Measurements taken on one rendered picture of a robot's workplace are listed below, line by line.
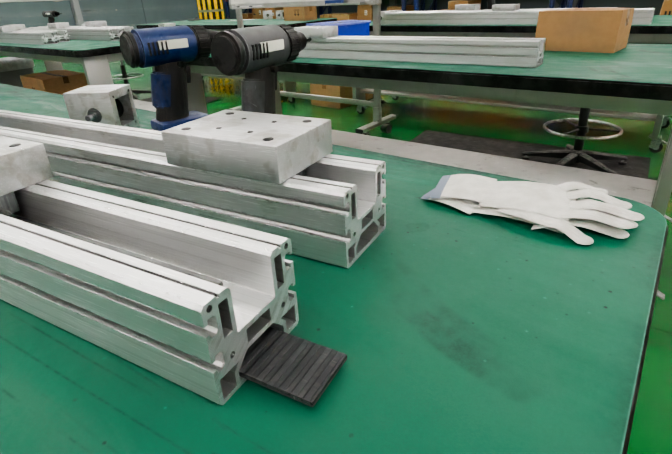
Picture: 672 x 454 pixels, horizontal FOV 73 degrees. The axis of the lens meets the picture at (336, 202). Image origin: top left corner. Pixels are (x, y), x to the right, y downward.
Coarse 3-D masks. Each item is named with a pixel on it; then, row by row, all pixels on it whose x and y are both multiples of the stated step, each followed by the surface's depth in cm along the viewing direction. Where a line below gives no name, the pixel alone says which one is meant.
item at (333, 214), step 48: (48, 144) 65; (96, 144) 62; (144, 144) 66; (144, 192) 60; (192, 192) 54; (240, 192) 51; (288, 192) 46; (336, 192) 44; (384, 192) 52; (336, 240) 46
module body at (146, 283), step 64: (64, 192) 47; (0, 256) 40; (64, 256) 35; (128, 256) 34; (192, 256) 39; (256, 256) 35; (64, 320) 39; (128, 320) 33; (192, 320) 29; (256, 320) 36; (192, 384) 32
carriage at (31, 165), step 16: (0, 144) 49; (16, 144) 49; (32, 144) 49; (0, 160) 46; (16, 160) 47; (32, 160) 49; (48, 160) 50; (0, 176) 46; (16, 176) 47; (32, 176) 49; (48, 176) 50; (0, 192) 46; (0, 208) 48; (16, 208) 49
